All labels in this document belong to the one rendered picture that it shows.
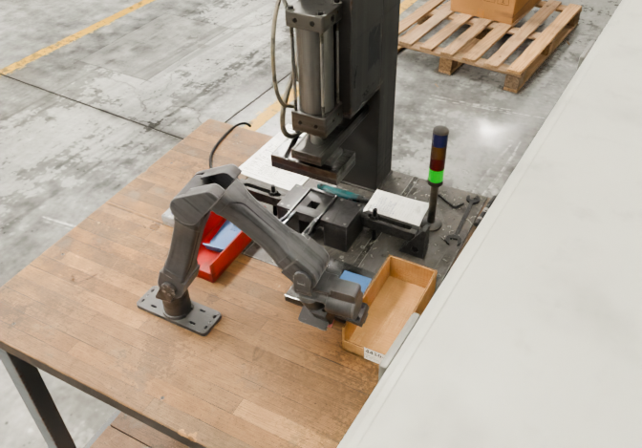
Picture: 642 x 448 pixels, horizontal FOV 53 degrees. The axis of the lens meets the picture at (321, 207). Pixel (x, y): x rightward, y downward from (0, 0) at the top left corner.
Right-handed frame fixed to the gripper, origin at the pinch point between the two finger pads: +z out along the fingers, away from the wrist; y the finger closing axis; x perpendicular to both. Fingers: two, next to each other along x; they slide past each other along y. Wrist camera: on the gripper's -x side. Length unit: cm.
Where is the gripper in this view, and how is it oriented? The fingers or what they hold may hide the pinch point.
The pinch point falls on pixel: (329, 312)
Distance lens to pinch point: 145.4
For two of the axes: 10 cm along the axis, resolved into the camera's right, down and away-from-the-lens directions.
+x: -9.0, -2.8, 3.3
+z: 2.1, 3.8, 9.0
